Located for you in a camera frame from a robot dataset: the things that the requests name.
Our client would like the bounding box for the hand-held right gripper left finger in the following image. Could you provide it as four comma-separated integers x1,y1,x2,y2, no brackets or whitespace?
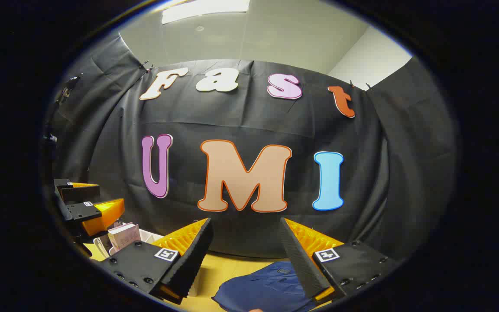
100,218,214,305

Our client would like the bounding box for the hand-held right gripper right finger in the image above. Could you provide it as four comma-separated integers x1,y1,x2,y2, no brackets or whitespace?
279,218,399,302

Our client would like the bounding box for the blue schoolbag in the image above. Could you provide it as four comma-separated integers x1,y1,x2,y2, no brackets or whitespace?
211,260,319,312

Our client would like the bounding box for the pink book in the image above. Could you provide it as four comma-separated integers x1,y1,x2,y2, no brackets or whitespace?
108,222,141,252

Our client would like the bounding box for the white bookshelf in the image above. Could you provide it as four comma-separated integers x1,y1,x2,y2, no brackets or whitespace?
94,229,200,297

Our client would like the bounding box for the black backdrop cloth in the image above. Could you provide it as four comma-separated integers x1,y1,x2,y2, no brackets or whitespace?
44,32,456,260

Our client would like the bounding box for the ceiling light panel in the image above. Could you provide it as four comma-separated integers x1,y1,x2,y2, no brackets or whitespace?
161,0,251,25

